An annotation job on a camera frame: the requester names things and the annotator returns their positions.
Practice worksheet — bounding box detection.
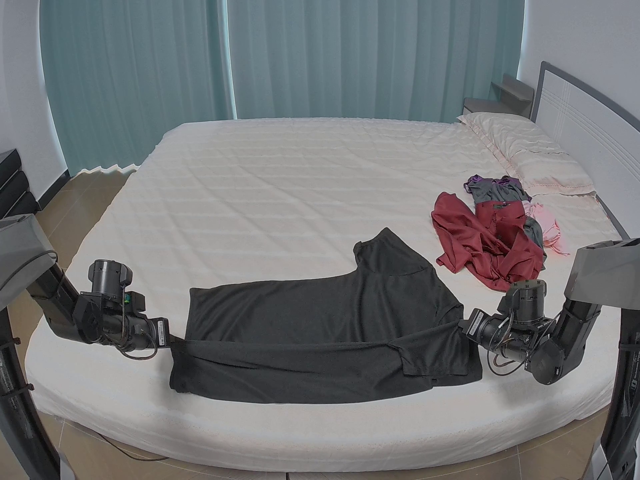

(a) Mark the grey bedside table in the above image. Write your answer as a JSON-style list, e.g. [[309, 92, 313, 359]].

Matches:
[[462, 73, 535, 119]]

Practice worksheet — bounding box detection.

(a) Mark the bed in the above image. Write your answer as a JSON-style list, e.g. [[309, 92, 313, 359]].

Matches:
[[24, 60, 640, 474]]

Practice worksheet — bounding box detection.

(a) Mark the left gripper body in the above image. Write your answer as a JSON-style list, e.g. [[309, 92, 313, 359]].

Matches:
[[127, 315, 172, 351]]

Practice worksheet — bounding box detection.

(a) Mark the blue-green curtain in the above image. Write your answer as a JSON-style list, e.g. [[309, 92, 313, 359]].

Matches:
[[40, 0, 238, 176], [225, 0, 526, 124]]

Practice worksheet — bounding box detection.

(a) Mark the grey garment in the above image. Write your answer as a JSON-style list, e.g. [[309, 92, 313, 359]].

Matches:
[[470, 178, 547, 250]]

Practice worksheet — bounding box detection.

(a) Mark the black cable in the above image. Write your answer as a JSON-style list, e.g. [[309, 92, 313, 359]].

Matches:
[[100, 433, 171, 462], [119, 345, 160, 360], [487, 340, 518, 370]]

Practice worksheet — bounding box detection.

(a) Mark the pink garment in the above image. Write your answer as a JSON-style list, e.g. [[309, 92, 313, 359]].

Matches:
[[524, 202, 571, 259]]

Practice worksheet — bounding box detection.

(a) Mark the black T-shirt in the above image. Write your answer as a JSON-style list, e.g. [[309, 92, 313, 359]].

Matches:
[[169, 227, 485, 405]]

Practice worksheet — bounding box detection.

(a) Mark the black chest of drawers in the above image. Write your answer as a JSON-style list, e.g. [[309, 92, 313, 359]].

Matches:
[[0, 148, 42, 219]]

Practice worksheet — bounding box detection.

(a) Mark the cream pillow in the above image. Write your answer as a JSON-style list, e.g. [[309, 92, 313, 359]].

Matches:
[[456, 111, 598, 198]]

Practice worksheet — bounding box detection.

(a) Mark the purple garment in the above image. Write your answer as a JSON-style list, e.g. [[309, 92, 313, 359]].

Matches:
[[463, 174, 523, 194]]

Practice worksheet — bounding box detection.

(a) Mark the dark red shirt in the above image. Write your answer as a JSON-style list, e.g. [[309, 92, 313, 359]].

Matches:
[[431, 191, 547, 294]]

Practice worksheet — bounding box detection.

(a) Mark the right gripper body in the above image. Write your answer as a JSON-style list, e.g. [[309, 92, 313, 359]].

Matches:
[[459, 309, 511, 356]]

